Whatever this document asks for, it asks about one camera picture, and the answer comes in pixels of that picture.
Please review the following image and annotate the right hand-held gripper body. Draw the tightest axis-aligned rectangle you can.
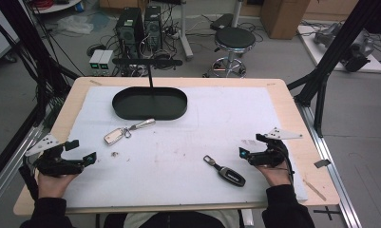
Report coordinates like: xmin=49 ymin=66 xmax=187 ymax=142
xmin=248 ymin=126 xmax=304 ymax=169

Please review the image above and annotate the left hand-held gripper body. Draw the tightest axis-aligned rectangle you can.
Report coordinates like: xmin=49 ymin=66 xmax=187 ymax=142
xmin=24 ymin=133 xmax=86 ymax=178

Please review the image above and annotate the black car key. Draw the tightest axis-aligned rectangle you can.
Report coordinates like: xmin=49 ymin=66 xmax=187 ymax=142
xmin=202 ymin=154 xmax=247 ymax=188

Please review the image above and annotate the silver car key with keychain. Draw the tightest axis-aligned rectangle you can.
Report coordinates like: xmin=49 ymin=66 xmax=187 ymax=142
xmin=103 ymin=118 xmax=157 ymax=146

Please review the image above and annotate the black oval tray with stand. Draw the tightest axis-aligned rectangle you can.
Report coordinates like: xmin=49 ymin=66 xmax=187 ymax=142
xmin=111 ymin=57 xmax=189 ymax=122

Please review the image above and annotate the person's right hand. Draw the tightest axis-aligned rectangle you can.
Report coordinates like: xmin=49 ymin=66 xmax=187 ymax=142
xmin=255 ymin=160 xmax=293 ymax=189

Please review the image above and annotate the person's left hand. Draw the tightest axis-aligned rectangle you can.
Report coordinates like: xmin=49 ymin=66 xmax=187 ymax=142
xmin=35 ymin=172 xmax=81 ymax=200

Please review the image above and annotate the small grey metal piece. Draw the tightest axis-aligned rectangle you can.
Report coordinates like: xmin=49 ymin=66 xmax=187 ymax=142
xmin=314 ymin=159 xmax=333 ymax=169

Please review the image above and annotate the beige tape strip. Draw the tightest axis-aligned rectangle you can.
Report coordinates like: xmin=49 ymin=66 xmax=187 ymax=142
xmin=302 ymin=179 xmax=328 ymax=202

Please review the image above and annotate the white foam mat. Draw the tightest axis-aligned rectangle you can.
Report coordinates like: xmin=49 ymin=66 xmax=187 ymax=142
xmin=62 ymin=85 xmax=309 ymax=210

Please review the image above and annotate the white bench power supply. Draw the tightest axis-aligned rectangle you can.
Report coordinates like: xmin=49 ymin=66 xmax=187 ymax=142
xmin=88 ymin=48 xmax=105 ymax=73
xmin=98 ymin=49 xmax=115 ymax=73

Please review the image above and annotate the person's torso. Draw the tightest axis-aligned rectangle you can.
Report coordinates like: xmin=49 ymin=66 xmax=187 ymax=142
xmin=103 ymin=209 xmax=243 ymax=228

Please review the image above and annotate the white floor board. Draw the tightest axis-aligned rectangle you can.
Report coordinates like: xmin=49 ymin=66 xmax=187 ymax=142
xmin=296 ymin=24 xmax=381 ymax=74

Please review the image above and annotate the black round stool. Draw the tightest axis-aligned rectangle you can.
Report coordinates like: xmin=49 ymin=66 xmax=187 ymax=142
xmin=204 ymin=26 xmax=257 ymax=79

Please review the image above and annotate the clear plastic bag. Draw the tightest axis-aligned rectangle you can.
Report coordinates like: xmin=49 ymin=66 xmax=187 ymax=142
xmin=55 ymin=13 xmax=95 ymax=36

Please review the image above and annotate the black flat footrest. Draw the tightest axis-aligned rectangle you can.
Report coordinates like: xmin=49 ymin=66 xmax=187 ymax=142
xmin=209 ymin=13 xmax=236 ymax=31

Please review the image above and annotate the brown cardboard box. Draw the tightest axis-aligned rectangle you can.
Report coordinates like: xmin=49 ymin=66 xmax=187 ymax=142
xmin=259 ymin=0 xmax=312 ymax=41

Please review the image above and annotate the large black computer tower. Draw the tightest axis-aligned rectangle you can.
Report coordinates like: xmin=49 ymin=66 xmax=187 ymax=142
xmin=114 ymin=7 xmax=145 ymax=60

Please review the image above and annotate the grey robot device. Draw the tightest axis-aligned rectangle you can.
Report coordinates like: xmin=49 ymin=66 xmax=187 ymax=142
xmin=314 ymin=21 xmax=376 ymax=73

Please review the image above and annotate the white desk leg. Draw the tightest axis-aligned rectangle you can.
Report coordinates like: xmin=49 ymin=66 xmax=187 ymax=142
xmin=178 ymin=0 xmax=195 ymax=62

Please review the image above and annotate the white round table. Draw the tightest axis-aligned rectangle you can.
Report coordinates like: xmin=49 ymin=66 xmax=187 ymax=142
xmin=29 ymin=0 xmax=84 ymax=15

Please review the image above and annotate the small black computer tower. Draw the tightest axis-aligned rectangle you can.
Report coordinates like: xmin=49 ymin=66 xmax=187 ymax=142
xmin=143 ymin=4 xmax=164 ymax=52

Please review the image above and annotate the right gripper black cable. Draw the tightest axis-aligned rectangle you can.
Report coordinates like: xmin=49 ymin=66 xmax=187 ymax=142
xmin=284 ymin=147 xmax=296 ymax=188

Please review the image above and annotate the left gripper black strap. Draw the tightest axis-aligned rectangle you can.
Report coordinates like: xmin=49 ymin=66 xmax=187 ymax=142
xmin=18 ymin=163 xmax=40 ymax=201

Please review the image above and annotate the aluminium rail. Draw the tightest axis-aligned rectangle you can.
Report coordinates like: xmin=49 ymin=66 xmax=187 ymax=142
xmin=296 ymin=100 xmax=364 ymax=228
xmin=0 ymin=125 xmax=44 ymax=211

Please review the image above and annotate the black metal frame post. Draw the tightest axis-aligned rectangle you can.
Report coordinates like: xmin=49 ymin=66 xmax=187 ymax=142
xmin=287 ymin=0 xmax=381 ymax=140
xmin=0 ymin=0 xmax=82 ymax=128

